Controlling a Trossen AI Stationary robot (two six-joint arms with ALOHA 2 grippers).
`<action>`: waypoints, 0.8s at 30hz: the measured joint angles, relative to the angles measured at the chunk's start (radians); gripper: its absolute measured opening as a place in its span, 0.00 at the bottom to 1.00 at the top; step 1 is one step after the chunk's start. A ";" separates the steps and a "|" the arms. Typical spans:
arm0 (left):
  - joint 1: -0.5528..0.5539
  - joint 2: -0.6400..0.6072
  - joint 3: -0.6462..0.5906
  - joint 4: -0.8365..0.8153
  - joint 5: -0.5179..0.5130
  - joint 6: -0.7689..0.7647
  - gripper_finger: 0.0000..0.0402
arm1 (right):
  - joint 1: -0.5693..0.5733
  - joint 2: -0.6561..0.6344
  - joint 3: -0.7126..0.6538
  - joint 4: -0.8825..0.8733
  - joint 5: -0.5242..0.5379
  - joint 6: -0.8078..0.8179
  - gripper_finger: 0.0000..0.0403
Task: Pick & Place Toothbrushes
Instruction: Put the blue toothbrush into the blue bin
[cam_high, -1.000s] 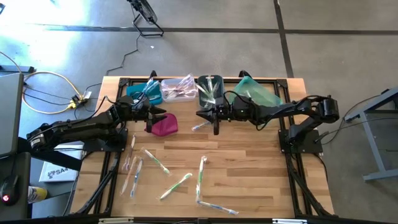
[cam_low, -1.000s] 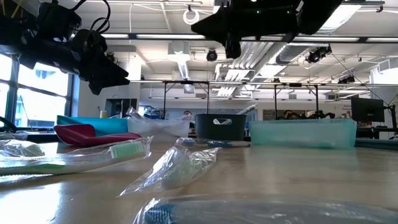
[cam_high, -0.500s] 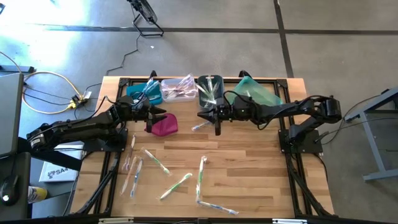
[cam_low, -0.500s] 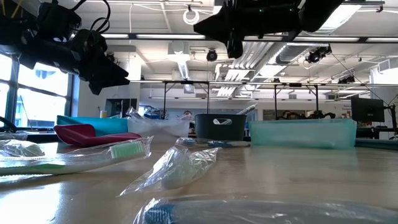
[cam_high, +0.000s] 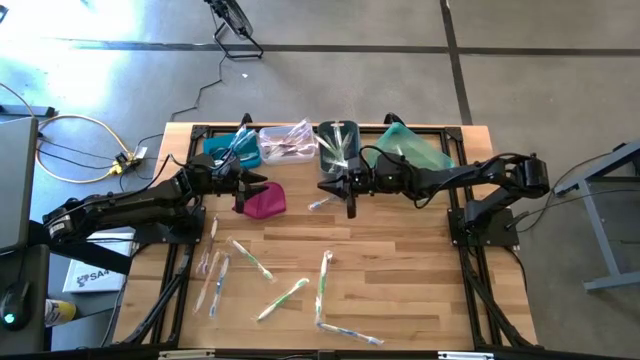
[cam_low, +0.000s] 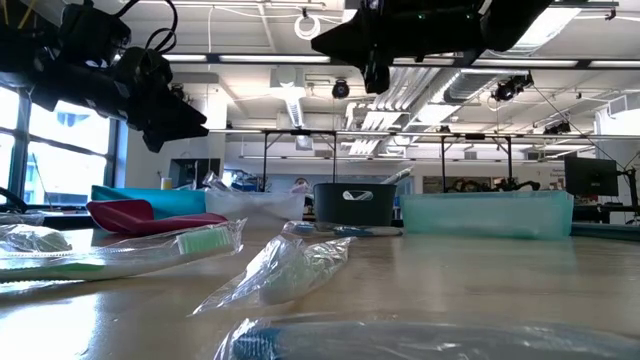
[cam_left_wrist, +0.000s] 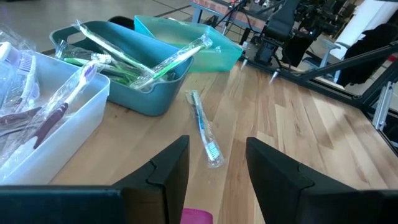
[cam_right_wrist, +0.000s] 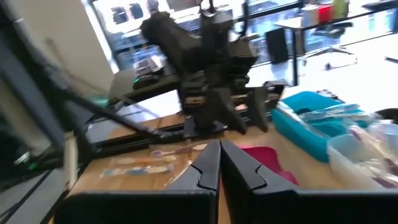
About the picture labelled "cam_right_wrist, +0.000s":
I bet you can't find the blue toothbrush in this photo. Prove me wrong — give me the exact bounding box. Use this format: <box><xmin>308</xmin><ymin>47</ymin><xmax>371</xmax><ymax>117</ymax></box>
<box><xmin>276</xmin><ymin>101</ymin><xmax>330</xmax><ymax>138</ymax></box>
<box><xmin>298</xmin><ymin>104</ymin><xmax>379</xmax><ymax>124</ymax></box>
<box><xmin>99</xmin><ymin>164</ymin><xmax>175</xmax><ymax>178</ymax></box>

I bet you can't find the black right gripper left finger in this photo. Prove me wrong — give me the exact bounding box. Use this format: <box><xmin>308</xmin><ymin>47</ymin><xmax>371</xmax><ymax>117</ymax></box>
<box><xmin>54</xmin><ymin>139</ymin><xmax>221</xmax><ymax>224</ymax></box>

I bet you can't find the yellow green box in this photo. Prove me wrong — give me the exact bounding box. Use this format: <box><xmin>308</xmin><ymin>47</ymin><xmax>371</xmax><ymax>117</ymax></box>
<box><xmin>332</xmin><ymin>0</ymin><xmax>349</xmax><ymax>19</ymax></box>

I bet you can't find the magenta plastic bin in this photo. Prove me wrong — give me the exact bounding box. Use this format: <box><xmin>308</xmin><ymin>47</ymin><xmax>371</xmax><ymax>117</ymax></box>
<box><xmin>239</xmin><ymin>146</ymin><xmax>299</xmax><ymax>187</ymax></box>

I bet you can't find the black rectangular box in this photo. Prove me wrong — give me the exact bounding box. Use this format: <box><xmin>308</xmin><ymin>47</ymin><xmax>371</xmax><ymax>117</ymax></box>
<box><xmin>266</xmin><ymin>27</ymin><xmax>290</xmax><ymax>65</ymax></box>

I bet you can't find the silver aluminium bracket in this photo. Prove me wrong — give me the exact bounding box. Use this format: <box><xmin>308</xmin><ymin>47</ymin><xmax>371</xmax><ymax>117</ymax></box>
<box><xmin>63</xmin><ymin>130</ymin><xmax>79</xmax><ymax>190</ymax></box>

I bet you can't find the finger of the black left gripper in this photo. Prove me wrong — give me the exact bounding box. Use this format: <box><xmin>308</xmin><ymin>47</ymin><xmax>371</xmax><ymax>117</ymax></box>
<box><xmin>182</xmin><ymin>81</ymin><xmax>248</xmax><ymax>135</ymax></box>
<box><xmin>248</xmin><ymin>80</ymin><xmax>285</xmax><ymax>133</ymax></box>

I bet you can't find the black legged table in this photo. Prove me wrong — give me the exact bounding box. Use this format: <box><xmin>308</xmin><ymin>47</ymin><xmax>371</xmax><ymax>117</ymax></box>
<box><xmin>275</xmin><ymin>6</ymin><xmax>398</xmax><ymax>87</ymax></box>

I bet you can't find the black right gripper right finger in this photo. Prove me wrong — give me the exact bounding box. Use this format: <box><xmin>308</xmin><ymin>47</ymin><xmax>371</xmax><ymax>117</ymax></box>
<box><xmin>220</xmin><ymin>139</ymin><xmax>398</xmax><ymax>224</ymax></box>

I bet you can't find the white box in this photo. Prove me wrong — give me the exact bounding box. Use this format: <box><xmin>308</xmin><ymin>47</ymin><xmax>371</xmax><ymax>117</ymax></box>
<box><xmin>300</xmin><ymin>4</ymin><xmax>320</xmax><ymax>28</ymax></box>

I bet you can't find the white translucent bin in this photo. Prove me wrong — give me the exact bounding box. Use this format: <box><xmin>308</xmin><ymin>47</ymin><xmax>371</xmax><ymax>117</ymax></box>
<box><xmin>326</xmin><ymin>123</ymin><xmax>398</xmax><ymax>190</ymax></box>

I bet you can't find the blue plastic bin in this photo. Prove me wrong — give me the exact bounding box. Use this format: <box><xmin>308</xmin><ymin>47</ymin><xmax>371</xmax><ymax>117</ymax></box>
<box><xmin>270</xmin><ymin>90</ymin><xmax>371</xmax><ymax>162</ymax></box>

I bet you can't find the red box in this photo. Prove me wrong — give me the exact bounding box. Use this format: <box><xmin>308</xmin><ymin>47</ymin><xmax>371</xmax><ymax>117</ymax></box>
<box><xmin>318</xmin><ymin>4</ymin><xmax>333</xmax><ymax>23</ymax></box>

